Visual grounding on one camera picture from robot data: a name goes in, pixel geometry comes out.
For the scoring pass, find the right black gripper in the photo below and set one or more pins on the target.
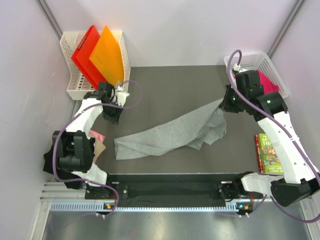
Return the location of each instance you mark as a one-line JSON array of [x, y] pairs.
[[225, 105]]

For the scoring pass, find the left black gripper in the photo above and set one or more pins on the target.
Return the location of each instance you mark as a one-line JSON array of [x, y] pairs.
[[115, 119]]

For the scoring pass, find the grey t shirt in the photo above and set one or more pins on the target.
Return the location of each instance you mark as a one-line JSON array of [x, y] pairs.
[[204, 125]]

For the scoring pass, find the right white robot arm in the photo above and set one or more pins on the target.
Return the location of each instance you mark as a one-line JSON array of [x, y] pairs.
[[300, 177]]

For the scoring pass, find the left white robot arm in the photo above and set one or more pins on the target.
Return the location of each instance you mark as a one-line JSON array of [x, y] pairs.
[[73, 147]]

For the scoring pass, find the pink t shirt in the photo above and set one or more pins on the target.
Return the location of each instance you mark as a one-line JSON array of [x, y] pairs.
[[97, 135]]

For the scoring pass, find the tan t shirt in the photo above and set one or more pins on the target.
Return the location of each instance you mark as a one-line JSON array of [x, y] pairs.
[[98, 149]]

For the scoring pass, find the magenta t shirt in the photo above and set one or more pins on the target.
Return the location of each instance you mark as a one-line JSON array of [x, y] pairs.
[[268, 85]]

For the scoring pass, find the white file organizer basket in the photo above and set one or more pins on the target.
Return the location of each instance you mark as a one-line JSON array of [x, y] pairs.
[[78, 85]]

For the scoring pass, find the white mesh basket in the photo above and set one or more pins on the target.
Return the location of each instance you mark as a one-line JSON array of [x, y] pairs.
[[261, 61]]

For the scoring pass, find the orange plastic folder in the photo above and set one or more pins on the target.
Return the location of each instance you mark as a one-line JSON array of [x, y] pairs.
[[107, 58]]

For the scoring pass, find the red plastic folder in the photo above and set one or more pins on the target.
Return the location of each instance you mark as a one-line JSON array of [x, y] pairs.
[[81, 57]]

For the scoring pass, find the green children's book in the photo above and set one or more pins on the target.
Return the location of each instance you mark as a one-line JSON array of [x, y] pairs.
[[267, 159]]

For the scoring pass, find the black printed t shirt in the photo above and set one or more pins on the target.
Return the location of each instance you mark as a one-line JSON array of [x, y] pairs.
[[48, 168]]

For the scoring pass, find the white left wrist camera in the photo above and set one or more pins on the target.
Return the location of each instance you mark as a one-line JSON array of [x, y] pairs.
[[120, 96]]

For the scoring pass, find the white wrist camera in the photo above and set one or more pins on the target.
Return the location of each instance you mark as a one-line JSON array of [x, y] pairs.
[[236, 68], [120, 96]]

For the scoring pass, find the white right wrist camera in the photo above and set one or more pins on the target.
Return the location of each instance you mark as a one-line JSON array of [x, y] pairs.
[[236, 68]]

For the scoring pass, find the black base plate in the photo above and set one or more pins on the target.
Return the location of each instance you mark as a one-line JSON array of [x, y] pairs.
[[175, 190]]

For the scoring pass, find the aluminium frame rail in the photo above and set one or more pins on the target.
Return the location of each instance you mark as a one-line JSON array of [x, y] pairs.
[[103, 201]]

